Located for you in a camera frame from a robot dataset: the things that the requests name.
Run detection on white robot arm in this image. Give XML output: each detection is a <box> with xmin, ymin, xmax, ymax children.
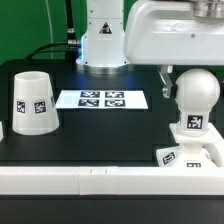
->
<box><xmin>77</xmin><ymin>0</ymin><xmax>224</xmax><ymax>98</ymax></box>

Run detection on white thin cable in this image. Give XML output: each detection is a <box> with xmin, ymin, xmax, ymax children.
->
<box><xmin>45</xmin><ymin>0</ymin><xmax>54</xmax><ymax>60</ymax></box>

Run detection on black table cable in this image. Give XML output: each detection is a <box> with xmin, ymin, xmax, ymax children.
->
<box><xmin>25</xmin><ymin>39</ymin><xmax>82</xmax><ymax>61</ymax></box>

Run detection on white marker sheet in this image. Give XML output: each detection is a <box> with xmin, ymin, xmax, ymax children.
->
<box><xmin>56</xmin><ymin>90</ymin><xmax>148</xmax><ymax>110</ymax></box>

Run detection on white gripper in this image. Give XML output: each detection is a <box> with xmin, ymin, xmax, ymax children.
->
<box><xmin>124</xmin><ymin>0</ymin><xmax>224</xmax><ymax>98</ymax></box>

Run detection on black thick cable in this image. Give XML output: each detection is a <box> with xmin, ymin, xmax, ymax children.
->
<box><xmin>64</xmin><ymin>0</ymin><xmax>76</xmax><ymax>44</ymax></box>

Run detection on white fence bar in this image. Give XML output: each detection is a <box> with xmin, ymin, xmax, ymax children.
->
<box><xmin>204</xmin><ymin>123</ymin><xmax>224</xmax><ymax>167</ymax></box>
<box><xmin>0</xmin><ymin>166</ymin><xmax>224</xmax><ymax>195</ymax></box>
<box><xmin>0</xmin><ymin>121</ymin><xmax>4</xmax><ymax>142</ymax></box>

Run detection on white lamp base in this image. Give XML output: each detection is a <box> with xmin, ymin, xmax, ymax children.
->
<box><xmin>156</xmin><ymin>123</ymin><xmax>217</xmax><ymax>168</ymax></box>

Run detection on white lamp bulb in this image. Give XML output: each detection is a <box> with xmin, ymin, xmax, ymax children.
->
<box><xmin>175</xmin><ymin>69</ymin><xmax>220</xmax><ymax>136</ymax></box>

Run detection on white lamp shade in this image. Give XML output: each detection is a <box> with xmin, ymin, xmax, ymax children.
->
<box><xmin>12</xmin><ymin>71</ymin><xmax>59</xmax><ymax>135</ymax></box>

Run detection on white front fence bar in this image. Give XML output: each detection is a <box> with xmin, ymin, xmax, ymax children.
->
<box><xmin>0</xmin><ymin>166</ymin><xmax>224</xmax><ymax>195</ymax></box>

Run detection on white left fence bar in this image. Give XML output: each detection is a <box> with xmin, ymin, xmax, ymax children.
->
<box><xmin>0</xmin><ymin>121</ymin><xmax>4</xmax><ymax>142</ymax></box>

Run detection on white right fence bar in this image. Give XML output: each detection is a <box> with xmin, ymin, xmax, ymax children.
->
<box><xmin>204</xmin><ymin>123</ymin><xmax>224</xmax><ymax>167</ymax></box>

